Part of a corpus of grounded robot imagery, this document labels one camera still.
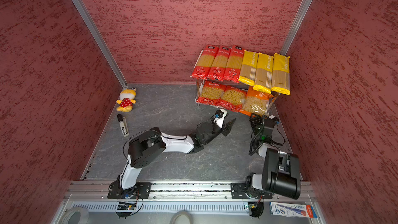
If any right aluminium corner post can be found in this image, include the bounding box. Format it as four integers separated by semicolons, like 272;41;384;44
280;0;313;56

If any white two-tier metal shelf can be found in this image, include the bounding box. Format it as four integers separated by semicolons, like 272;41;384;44
194;49;286;116

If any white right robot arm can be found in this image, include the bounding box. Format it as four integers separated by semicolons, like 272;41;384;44
231;113;301;200

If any red macaroni bag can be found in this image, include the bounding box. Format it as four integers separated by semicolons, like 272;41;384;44
219;86;246;112
196;81;227;106

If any red spaghetti bag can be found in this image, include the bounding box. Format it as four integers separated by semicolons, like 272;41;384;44
191;45;219;80
223;46;245;83
206;46;231;82

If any orange macaroni bag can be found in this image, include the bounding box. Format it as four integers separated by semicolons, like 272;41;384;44
239;86;273;116

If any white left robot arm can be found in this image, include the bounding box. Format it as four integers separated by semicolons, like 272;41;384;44
107;114;236;199

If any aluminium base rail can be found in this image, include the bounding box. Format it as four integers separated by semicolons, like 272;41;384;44
51;180;326;224

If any left aluminium corner post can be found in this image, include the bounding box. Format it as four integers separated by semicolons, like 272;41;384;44
72;0;128;89

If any grey marker pen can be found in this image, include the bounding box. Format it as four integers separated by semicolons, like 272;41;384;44
117;114;129;137

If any yellow spaghetti bag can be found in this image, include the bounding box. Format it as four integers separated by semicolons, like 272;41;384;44
253;53;274;94
238;50;259;86
271;53;290;95

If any blue white box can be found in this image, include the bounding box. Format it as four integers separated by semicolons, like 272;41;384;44
269;202;318;218

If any yellow plush toy red dress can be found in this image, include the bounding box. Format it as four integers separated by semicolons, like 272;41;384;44
116;88;136;113

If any aluminium corner post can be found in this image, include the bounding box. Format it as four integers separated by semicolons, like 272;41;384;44
72;0;128;89
280;0;313;56

